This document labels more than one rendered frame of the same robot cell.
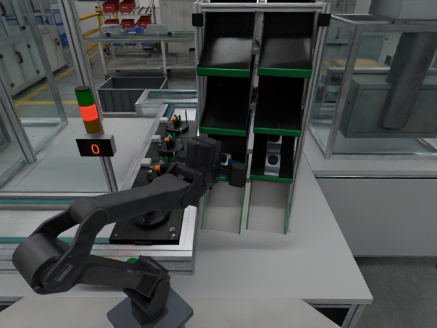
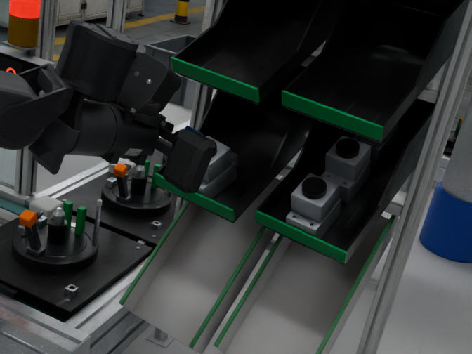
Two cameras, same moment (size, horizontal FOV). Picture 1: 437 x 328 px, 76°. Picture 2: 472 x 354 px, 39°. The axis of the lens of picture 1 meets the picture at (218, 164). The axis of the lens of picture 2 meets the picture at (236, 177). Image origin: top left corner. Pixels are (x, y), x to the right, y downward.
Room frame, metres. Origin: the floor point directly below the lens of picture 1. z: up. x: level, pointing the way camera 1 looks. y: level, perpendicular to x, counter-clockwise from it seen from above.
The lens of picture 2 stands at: (-0.03, -0.31, 1.58)
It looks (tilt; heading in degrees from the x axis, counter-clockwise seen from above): 23 degrees down; 19
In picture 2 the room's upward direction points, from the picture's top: 12 degrees clockwise
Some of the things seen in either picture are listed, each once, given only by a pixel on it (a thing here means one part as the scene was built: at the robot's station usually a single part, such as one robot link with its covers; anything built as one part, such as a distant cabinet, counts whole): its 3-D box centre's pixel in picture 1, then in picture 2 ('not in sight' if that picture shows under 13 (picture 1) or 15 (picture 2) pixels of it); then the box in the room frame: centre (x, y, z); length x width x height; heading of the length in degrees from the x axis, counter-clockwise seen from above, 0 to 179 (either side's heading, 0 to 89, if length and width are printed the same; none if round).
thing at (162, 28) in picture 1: (157, 29); not in sight; (6.24, 1.23, 0.90); 0.40 x 0.31 x 0.17; 92
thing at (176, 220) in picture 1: (151, 217); (55, 255); (0.78, 0.25, 0.96); 0.24 x 0.24 x 0.02; 0
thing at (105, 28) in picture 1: (110, 30); not in sight; (6.16, 2.15, 0.90); 0.40 x 0.30 x 0.17; 4
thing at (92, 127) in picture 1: (92, 124); (23, 29); (0.90, 0.44, 1.28); 0.05 x 0.05 x 0.05
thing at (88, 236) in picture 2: (150, 213); (55, 245); (0.78, 0.25, 0.98); 0.14 x 0.14 x 0.02
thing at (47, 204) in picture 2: not in sight; (46, 211); (0.88, 0.35, 0.97); 0.05 x 0.05 x 0.04; 0
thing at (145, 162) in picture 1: (161, 167); (139, 181); (1.04, 0.25, 1.01); 0.24 x 0.24 x 0.13; 0
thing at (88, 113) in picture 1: (88, 111); (24, 0); (0.90, 0.44, 1.33); 0.05 x 0.05 x 0.05
